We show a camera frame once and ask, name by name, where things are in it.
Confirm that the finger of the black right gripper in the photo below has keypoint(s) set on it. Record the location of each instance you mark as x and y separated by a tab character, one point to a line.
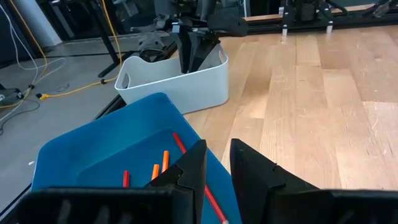
202	46
185	49

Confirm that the red pencil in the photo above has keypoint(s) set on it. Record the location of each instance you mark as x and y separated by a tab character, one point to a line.
179	143
126	180

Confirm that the black desk leg pole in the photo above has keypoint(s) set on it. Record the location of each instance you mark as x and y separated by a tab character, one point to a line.
104	34

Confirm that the blue plastic tray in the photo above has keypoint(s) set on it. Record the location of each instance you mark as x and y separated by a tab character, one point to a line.
109	146

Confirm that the white plastic bin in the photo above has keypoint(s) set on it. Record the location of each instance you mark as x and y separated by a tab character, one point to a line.
192	90

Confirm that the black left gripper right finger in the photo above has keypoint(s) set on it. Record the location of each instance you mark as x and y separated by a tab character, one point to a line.
258	186

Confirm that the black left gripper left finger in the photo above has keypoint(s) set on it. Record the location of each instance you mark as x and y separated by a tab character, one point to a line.
186	186

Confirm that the grey round column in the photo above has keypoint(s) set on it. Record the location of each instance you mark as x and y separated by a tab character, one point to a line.
37	21

